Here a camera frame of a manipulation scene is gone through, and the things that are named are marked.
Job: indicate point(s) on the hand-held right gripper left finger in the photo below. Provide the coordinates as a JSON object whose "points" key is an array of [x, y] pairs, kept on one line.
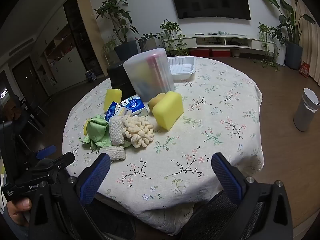
{"points": [[96, 177]]}

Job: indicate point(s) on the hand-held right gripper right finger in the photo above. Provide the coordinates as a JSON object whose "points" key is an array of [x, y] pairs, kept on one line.
{"points": [[226, 177]]}

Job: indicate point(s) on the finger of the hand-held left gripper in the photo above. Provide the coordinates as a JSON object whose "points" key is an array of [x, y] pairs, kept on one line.
{"points": [[47, 151], [62, 159]]}

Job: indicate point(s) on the beige knitted cloth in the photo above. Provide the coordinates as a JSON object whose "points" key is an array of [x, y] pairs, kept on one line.
{"points": [[112, 152], [116, 132]]}

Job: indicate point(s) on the green cloth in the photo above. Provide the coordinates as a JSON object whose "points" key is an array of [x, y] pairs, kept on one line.
{"points": [[97, 132]]}

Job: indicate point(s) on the cream chenille duster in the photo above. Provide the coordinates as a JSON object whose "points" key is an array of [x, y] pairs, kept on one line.
{"points": [[140, 132]]}

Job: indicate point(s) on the blue cartoon tissue pack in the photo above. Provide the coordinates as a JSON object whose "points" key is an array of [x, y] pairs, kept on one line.
{"points": [[113, 110]]}

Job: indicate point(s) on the small yellow sponge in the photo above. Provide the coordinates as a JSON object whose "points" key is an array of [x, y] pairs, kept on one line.
{"points": [[112, 98]]}

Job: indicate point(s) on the blue white tissue pack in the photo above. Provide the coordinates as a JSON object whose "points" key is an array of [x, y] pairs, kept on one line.
{"points": [[136, 105]]}

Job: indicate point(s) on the large yellow sponge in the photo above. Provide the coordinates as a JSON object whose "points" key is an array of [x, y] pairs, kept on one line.
{"points": [[167, 110]]}

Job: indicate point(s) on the round orange sponge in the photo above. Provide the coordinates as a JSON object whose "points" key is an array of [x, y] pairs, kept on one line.
{"points": [[155, 102]]}

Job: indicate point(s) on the white plastic tray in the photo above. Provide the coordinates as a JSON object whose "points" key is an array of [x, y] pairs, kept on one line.
{"points": [[182, 66]]}

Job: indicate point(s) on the person's left hand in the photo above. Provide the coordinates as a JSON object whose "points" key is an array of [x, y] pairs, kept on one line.
{"points": [[17, 208]]}

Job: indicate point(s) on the dark dining chair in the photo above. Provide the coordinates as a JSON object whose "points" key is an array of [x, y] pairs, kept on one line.
{"points": [[27, 115]]}

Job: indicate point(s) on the black mesh chair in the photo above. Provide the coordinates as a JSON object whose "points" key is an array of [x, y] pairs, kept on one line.
{"points": [[200, 220]]}

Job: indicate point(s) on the floral tablecloth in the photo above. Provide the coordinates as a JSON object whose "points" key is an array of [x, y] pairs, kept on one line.
{"points": [[200, 120]]}

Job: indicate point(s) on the dark wooden door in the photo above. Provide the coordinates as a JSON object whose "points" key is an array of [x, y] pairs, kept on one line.
{"points": [[25, 77]]}

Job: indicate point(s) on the black box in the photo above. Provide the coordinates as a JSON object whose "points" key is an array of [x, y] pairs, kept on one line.
{"points": [[117, 77]]}

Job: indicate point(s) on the grey cylindrical bin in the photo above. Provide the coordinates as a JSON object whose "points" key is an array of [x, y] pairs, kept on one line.
{"points": [[305, 112]]}

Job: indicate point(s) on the ceiling air vent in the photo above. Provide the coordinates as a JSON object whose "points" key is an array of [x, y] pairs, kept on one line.
{"points": [[21, 46]]}

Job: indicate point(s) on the translucent plastic container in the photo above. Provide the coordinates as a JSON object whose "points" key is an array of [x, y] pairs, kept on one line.
{"points": [[140, 75]]}

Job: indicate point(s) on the grassy potted plant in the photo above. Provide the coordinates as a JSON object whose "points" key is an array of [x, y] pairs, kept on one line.
{"points": [[108, 46]]}

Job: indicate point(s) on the red storage box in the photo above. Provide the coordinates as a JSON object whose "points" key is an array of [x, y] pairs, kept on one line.
{"points": [[221, 53], [200, 53]]}

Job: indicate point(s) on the pink flat packet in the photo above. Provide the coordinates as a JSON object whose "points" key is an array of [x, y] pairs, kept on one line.
{"points": [[155, 67]]}

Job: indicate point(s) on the small white pot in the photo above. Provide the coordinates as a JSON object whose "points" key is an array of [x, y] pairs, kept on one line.
{"points": [[235, 52]]}

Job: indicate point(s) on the tall potted tree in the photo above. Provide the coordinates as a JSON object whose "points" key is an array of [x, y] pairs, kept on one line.
{"points": [[126, 50]]}

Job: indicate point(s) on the red paper bag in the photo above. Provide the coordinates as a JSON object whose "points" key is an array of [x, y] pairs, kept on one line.
{"points": [[305, 69]]}

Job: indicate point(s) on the white television console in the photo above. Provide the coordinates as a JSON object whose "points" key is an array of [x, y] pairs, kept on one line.
{"points": [[232, 38]]}

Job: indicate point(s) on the large broad-leaf potted plant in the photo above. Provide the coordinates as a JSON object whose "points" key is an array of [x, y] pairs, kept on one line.
{"points": [[293, 55]]}

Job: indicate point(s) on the ribbed white planter plant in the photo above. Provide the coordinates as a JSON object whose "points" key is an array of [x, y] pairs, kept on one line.
{"points": [[147, 43]]}

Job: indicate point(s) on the trailing potted plant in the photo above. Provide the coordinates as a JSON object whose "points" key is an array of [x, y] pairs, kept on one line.
{"points": [[265, 30]]}

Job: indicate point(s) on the beige curtain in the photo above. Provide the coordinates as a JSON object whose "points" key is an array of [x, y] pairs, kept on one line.
{"points": [[312, 45]]}

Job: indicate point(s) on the pothos vine plant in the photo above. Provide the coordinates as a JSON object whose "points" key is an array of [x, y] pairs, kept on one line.
{"points": [[170, 27]]}

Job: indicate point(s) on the white wall cabinet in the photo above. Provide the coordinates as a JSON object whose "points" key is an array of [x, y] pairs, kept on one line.
{"points": [[65, 62]]}

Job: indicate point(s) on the wall television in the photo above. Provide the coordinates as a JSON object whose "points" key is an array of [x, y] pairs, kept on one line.
{"points": [[210, 0]]}

